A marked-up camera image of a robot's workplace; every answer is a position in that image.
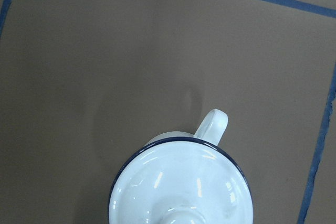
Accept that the white enamel mug blue rim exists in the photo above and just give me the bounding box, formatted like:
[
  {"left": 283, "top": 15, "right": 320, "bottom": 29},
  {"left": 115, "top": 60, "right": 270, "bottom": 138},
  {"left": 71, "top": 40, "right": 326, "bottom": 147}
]
[{"left": 110, "top": 109, "right": 254, "bottom": 224}]

